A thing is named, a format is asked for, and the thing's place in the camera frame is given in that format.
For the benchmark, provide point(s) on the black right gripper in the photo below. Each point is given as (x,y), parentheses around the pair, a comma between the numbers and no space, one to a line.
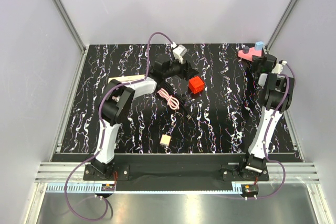
(256,60)

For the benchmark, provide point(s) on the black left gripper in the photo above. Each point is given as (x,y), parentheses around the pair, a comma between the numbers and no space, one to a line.
(186,71)

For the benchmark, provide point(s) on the pink triangular socket block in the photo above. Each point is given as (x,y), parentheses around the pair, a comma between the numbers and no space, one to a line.
(251,55)

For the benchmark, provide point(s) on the blue plug block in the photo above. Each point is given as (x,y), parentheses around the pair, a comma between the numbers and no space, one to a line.
(259,45)

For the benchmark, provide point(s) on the dark grey plug block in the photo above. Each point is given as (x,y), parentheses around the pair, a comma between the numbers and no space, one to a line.
(246,50)

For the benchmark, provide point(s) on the red block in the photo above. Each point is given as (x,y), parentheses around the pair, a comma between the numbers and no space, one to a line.
(196,85)

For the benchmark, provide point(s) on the beige power strip red sockets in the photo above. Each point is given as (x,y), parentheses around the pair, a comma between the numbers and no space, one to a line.
(127,78)

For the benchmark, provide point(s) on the pink plug adapter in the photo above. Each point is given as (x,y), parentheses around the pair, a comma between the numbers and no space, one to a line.
(165,140)

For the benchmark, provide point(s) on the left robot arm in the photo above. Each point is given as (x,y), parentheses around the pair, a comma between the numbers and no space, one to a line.
(112,114)

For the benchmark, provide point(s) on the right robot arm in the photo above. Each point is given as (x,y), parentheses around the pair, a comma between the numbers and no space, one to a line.
(275,99)

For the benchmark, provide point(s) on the pink power strip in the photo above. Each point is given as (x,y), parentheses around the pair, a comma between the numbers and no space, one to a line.
(115,98)

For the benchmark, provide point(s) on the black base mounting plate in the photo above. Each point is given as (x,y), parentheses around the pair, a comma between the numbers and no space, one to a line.
(171,173)

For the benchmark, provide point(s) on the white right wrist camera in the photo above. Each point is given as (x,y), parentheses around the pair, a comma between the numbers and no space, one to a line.
(278,68)

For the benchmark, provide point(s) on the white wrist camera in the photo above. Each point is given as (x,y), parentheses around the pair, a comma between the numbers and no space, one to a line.
(179,53)
(278,68)

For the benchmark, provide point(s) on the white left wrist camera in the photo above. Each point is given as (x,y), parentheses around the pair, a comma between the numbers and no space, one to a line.
(179,53)

